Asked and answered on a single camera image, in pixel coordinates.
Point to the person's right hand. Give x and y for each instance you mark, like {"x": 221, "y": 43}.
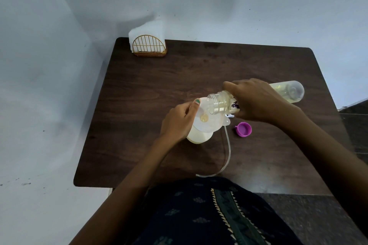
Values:
{"x": 260, "y": 101}

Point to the clear flexible pump tube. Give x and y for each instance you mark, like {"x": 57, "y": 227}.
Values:
{"x": 229, "y": 150}

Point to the person's left forearm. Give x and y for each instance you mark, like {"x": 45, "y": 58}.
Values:
{"x": 126, "y": 196}

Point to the person's left thumb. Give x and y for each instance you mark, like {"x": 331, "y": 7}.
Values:
{"x": 194, "y": 108}

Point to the person's right thumb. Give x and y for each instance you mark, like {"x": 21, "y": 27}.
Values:
{"x": 241, "y": 115}

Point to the clear plastic feeding bottle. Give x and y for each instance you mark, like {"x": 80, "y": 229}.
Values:
{"x": 220, "y": 103}

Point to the dark patterned garment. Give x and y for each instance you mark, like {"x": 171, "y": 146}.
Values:
{"x": 207, "y": 216}

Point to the purple bottle cap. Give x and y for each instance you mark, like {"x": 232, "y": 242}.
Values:
{"x": 243, "y": 130}

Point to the stack of white napkins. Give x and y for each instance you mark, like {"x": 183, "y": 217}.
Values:
{"x": 143, "y": 30}

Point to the person's right forearm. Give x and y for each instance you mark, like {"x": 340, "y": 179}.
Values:
{"x": 330, "y": 161}

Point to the breast pump with milk bottle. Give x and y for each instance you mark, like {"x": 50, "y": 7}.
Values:
{"x": 205, "y": 122}

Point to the person's left hand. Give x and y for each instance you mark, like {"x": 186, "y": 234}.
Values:
{"x": 176, "y": 122}

